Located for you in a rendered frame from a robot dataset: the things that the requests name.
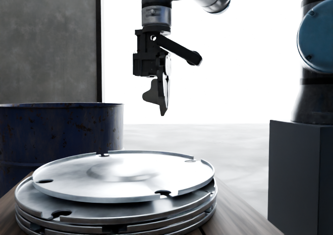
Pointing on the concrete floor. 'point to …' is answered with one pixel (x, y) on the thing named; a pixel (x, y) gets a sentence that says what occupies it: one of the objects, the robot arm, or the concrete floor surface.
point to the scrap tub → (54, 135)
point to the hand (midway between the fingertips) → (165, 111)
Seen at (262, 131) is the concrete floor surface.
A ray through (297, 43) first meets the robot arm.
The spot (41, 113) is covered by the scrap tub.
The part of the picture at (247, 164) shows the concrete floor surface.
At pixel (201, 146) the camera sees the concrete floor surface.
